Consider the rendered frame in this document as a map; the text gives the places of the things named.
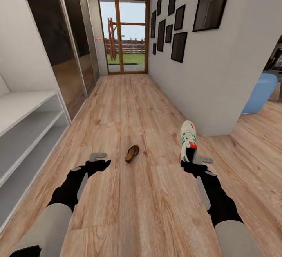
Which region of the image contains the gym shoe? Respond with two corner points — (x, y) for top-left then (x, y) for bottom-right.
(179, 120), (198, 164)

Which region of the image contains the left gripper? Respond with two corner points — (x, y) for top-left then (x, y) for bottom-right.
(85, 160), (111, 174)

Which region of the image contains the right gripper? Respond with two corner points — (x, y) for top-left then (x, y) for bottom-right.
(181, 160), (208, 175)

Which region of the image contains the sandal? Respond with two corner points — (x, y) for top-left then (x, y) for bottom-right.
(125, 145), (140, 163)

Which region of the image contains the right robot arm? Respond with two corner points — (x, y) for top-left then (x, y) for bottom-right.
(181, 155), (266, 257)

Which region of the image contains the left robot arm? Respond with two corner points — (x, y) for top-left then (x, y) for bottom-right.
(7, 153), (111, 257)

